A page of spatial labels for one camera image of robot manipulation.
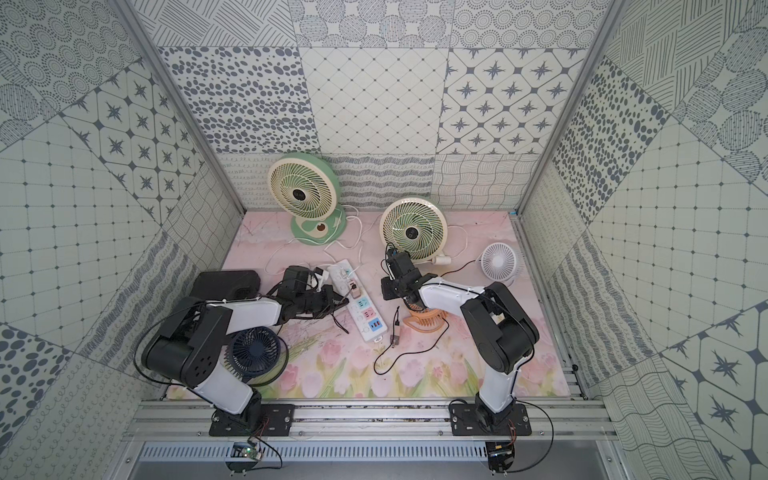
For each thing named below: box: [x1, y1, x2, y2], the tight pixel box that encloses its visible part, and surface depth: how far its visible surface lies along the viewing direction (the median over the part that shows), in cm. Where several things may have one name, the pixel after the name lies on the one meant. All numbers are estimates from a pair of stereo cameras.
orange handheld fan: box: [402, 304, 449, 333], surface depth 92 cm
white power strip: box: [328, 259, 388, 342], surface depth 92 cm
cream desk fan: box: [380, 197, 452, 265], surface depth 100 cm
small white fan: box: [481, 242, 523, 282], surface depth 97 cm
